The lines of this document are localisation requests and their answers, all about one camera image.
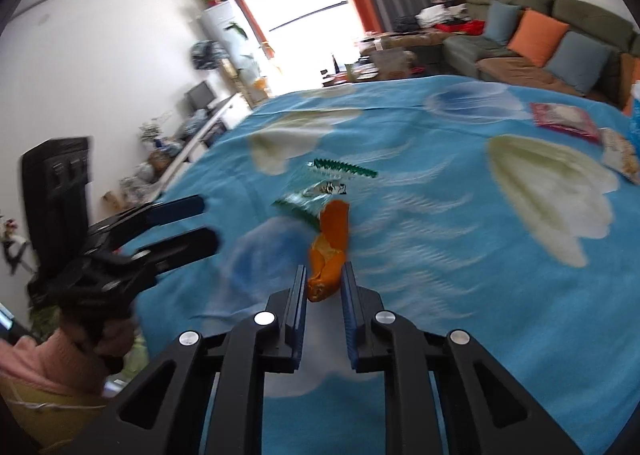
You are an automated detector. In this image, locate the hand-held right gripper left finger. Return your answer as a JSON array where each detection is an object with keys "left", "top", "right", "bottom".
[{"left": 62, "top": 264, "right": 308, "bottom": 455}]

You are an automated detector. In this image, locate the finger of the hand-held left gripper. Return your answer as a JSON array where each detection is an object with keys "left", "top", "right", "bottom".
[
  {"left": 90, "top": 194, "right": 207, "bottom": 248},
  {"left": 125, "top": 227, "right": 221, "bottom": 281}
]

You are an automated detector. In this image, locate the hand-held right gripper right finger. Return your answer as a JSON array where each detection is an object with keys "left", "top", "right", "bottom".
[{"left": 340, "top": 260, "right": 583, "bottom": 455}]

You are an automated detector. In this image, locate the orange snack packet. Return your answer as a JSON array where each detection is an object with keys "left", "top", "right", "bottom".
[{"left": 306, "top": 200, "right": 351, "bottom": 303}]

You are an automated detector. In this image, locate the clear wrapper with green edges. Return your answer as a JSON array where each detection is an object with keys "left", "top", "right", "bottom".
[{"left": 272, "top": 158, "right": 381, "bottom": 231}]

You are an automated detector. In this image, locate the person's left hand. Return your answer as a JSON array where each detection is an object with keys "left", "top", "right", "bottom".
[{"left": 62, "top": 314, "right": 140, "bottom": 357}]

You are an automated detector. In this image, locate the dried plant in vase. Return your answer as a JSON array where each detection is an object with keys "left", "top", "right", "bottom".
[{"left": 139, "top": 120, "right": 166, "bottom": 151}]

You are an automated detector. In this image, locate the white and black TV cabinet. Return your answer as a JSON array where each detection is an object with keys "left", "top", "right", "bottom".
[{"left": 145, "top": 92, "right": 253, "bottom": 196}]

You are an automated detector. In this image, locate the blue printed blanket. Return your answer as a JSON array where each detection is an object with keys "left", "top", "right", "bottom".
[{"left": 132, "top": 75, "right": 640, "bottom": 455}]

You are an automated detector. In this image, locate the black monitor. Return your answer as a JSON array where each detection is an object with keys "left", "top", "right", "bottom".
[{"left": 184, "top": 81, "right": 218, "bottom": 111}]

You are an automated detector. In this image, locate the dark wrapped fan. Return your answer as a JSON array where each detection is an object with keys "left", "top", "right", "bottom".
[{"left": 190, "top": 39, "right": 225, "bottom": 71}]

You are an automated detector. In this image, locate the white standing air conditioner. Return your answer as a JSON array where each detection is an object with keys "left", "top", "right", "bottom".
[{"left": 202, "top": 0, "right": 261, "bottom": 81}]

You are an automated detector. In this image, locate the person's yellow clothing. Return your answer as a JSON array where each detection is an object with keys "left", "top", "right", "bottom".
[{"left": 0, "top": 375, "right": 116, "bottom": 455}]

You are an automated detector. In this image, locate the green sofa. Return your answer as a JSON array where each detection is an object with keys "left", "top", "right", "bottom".
[{"left": 360, "top": 0, "right": 640, "bottom": 111}]

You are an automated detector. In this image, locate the red and white packet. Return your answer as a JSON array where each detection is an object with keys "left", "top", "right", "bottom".
[{"left": 530, "top": 102, "right": 601, "bottom": 143}]

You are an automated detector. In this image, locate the red cloth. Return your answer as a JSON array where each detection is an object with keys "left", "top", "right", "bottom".
[{"left": 435, "top": 20, "right": 486, "bottom": 36}]

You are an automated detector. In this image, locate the pale snack packet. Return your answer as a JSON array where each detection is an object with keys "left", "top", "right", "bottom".
[{"left": 600, "top": 128, "right": 640, "bottom": 186}]

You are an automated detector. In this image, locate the white cloth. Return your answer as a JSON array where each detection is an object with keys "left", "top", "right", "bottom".
[{"left": 417, "top": 5, "right": 463, "bottom": 28}]

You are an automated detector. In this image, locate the small blue cushion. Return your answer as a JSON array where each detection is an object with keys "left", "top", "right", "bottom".
[{"left": 482, "top": 0, "right": 523, "bottom": 46}]

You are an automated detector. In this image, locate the orange cushion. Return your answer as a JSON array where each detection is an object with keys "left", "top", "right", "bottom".
[{"left": 507, "top": 9, "right": 571, "bottom": 67}]

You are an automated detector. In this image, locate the large blue cushion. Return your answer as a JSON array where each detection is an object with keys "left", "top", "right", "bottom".
[{"left": 545, "top": 31, "right": 613, "bottom": 95}]

